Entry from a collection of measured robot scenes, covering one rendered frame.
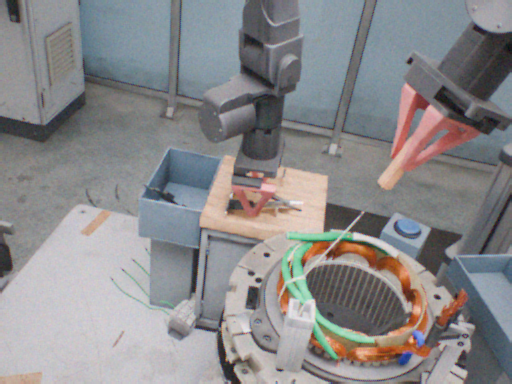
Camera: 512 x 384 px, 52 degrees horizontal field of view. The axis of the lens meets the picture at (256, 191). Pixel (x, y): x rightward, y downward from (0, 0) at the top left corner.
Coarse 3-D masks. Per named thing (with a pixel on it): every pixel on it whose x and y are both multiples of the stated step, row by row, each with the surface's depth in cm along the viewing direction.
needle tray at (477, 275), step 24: (456, 264) 85; (480, 264) 88; (504, 264) 89; (456, 288) 85; (480, 288) 86; (504, 288) 87; (480, 312) 79; (504, 312) 82; (480, 336) 81; (504, 336) 74; (480, 360) 81; (504, 360) 74
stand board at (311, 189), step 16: (224, 160) 99; (224, 176) 95; (288, 176) 97; (304, 176) 98; (320, 176) 99; (224, 192) 91; (256, 192) 92; (288, 192) 93; (304, 192) 94; (320, 192) 95; (208, 208) 87; (224, 208) 87; (272, 208) 89; (288, 208) 90; (304, 208) 90; (320, 208) 91; (208, 224) 86; (224, 224) 85; (240, 224) 85; (256, 224) 85; (272, 224) 86; (288, 224) 86; (304, 224) 87; (320, 224) 87
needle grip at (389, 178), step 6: (408, 144) 54; (402, 150) 54; (402, 156) 54; (396, 162) 55; (390, 168) 55; (396, 168) 55; (384, 174) 56; (390, 174) 55; (396, 174) 55; (402, 174) 55; (378, 180) 56; (384, 180) 55; (390, 180) 55; (396, 180) 55; (384, 186) 56; (390, 186) 56
